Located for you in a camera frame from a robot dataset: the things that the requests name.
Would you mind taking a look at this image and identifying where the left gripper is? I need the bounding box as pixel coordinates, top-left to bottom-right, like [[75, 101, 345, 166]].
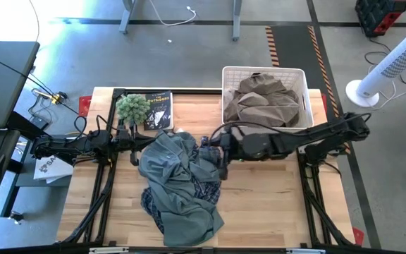
[[114, 123, 157, 167]]

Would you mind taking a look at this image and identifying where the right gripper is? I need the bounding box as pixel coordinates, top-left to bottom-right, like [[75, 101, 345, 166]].
[[202, 127, 246, 181]]

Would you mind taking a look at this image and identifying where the blue plaid shirt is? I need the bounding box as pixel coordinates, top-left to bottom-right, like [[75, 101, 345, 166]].
[[140, 143, 224, 234]]

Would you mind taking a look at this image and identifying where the grey-green shirt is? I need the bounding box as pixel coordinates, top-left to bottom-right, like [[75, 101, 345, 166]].
[[137, 130, 225, 248]]

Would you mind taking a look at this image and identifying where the white garment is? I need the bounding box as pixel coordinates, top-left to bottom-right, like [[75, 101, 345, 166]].
[[223, 87, 238, 107]]

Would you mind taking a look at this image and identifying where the brown garment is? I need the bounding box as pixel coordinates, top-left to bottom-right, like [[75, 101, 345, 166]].
[[223, 90, 301, 128]]

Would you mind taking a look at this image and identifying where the taupe garment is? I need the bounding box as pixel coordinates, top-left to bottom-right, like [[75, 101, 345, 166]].
[[237, 73, 289, 97]]

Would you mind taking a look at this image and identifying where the green spiky plant ball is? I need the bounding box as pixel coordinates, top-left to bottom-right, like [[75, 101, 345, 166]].
[[115, 93, 152, 126]]

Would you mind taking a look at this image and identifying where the black paperback book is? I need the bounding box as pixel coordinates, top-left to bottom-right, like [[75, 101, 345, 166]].
[[143, 90, 175, 131]]

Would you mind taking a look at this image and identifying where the red corner clamp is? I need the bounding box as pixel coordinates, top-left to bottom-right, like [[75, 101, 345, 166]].
[[352, 226, 365, 246], [78, 95, 93, 118]]

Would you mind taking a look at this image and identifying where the white paper with logo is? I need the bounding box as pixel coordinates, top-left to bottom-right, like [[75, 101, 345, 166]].
[[33, 155, 75, 185]]

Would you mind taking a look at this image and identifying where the black power brick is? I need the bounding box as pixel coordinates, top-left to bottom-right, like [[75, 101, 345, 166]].
[[30, 116, 51, 131]]

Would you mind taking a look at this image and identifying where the white plastic laundry basket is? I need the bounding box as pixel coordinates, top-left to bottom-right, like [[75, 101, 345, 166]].
[[221, 66, 315, 133]]

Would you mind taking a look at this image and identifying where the grey metal table leg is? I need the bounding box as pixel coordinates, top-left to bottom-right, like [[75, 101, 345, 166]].
[[118, 0, 137, 35], [231, 0, 243, 42]]

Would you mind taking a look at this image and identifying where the black caster wheel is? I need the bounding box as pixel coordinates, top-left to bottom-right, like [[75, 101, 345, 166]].
[[8, 210, 25, 226]]

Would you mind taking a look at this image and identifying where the dark grey desk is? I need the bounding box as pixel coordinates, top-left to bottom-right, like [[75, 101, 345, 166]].
[[0, 40, 41, 130]]

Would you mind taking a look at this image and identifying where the white tower fan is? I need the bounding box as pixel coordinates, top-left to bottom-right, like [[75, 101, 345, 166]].
[[345, 16, 406, 109]]

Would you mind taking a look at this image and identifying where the black and red crate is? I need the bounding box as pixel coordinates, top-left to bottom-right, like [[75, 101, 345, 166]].
[[354, 0, 406, 38]]

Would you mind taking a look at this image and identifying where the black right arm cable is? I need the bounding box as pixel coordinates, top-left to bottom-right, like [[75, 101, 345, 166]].
[[208, 112, 371, 142]]

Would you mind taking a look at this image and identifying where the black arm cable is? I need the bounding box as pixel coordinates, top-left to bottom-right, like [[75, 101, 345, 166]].
[[73, 114, 111, 142], [208, 112, 371, 142]]

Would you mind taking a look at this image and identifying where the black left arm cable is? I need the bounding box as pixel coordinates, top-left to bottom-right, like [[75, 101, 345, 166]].
[[73, 114, 111, 142]]

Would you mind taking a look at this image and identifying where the yellow cable connector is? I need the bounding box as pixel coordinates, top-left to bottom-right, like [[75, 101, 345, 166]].
[[32, 87, 69, 106]]

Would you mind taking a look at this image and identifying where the silver metal bracket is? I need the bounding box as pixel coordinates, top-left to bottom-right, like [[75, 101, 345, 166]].
[[285, 248, 326, 254], [89, 246, 130, 254]]

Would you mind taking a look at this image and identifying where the white cable with plug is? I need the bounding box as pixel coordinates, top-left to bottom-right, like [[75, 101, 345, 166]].
[[148, 0, 197, 28]]

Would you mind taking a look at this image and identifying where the black desk cable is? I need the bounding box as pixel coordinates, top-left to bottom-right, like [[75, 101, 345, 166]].
[[0, 51, 81, 116]]

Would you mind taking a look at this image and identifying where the black floor cable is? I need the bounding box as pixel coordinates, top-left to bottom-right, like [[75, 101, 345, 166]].
[[364, 37, 406, 85]]

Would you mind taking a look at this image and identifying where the white fan cable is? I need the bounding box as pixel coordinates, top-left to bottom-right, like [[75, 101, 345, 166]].
[[368, 78, 406, 107]]

